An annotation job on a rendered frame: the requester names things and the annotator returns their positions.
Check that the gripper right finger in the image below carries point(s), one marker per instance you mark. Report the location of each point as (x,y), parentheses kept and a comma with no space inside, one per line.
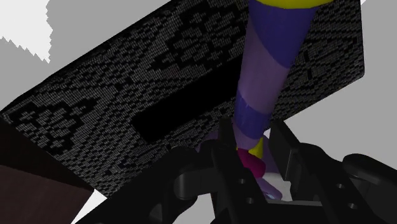
(325,173)

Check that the dark brown wooden furniture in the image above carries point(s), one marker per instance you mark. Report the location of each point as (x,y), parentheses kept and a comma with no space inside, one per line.
(34,183)

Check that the purple blue striped toy figure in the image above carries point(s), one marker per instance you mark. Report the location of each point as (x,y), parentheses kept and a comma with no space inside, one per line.
(266,71)

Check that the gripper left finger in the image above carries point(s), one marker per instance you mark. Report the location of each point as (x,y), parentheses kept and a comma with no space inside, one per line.
(201,183)

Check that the black patterned rug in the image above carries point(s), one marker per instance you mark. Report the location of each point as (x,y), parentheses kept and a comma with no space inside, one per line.
(130,102)

